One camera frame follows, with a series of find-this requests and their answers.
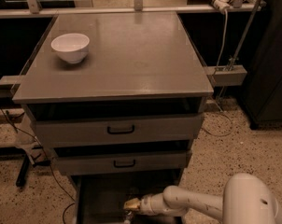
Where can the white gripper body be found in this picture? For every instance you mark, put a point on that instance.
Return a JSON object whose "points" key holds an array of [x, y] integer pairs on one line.
{"points": [[146, 203]]}

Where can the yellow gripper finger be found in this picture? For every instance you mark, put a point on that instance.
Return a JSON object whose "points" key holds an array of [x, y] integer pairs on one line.
{"points": [[132, 205]]}

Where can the clear plastic water bottle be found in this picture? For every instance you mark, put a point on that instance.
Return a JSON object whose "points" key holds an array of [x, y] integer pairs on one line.
{"points": [[128, 217]]}

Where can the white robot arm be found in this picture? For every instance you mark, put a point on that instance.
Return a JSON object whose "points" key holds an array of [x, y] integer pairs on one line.
{"points": [[246, 200]]}

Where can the grey open bottom drawer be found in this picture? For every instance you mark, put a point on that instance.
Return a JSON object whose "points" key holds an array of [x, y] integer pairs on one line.
{"points": [[100, 198]]}

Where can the grey middle drawer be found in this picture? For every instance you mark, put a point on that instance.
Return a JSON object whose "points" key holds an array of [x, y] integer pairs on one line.
{"points": [[123, 163]]}

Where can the grey drawer cabinet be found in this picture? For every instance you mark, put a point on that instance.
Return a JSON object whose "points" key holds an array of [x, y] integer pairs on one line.
{"points": [[138, 65]]}

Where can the grey top drawer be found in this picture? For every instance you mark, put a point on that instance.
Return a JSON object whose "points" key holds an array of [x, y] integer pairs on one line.
{"points": [[93, 132]]}

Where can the black clamp stand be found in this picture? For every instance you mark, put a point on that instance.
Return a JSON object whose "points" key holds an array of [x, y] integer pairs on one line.
{"points": [[28, 160]]}

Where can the white ceramic bowl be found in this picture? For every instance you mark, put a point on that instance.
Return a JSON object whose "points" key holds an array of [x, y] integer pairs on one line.
{"points": [[71, 48]]}

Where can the metal diagonal rod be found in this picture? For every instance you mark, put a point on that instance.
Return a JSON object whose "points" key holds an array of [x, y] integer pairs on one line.
{"points": [[237, 4]]}

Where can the grey right side bracket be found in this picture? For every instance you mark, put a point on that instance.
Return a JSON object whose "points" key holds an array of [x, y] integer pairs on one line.
{"points": [[224, 78]]}

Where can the grey bracket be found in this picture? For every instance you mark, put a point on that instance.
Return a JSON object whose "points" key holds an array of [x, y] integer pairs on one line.
{"points": [[224, 78], [10, 82]]}

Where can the grey left side bracket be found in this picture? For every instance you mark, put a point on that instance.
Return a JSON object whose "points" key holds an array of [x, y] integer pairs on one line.
{"points": [[10, 82]]}

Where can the grey back rail shelf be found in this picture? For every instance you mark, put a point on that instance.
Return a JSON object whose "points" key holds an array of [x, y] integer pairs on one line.
{"points": [[49, 12]]}

